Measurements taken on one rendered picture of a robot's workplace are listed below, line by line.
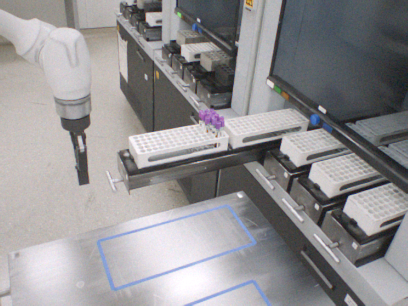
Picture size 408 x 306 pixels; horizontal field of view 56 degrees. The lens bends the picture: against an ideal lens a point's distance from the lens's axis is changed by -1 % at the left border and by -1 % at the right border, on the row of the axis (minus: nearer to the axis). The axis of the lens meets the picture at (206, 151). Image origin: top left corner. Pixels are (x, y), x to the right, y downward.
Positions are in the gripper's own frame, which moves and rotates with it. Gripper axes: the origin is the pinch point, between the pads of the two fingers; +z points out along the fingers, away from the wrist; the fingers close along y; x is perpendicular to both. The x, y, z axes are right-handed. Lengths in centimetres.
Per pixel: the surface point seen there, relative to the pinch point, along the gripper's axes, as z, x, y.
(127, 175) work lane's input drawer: -0.8, -11.7, -5.7
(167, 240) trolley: -2.1, -13.2, -34.0
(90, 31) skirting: 73, -65, 350
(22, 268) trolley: -2.1, 18.0, -30.4
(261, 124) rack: -7, -59, -2
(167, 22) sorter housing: -7, -66, 108
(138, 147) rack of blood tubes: -6.5, -16.2, -1.5
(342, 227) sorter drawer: -1, -57, -45
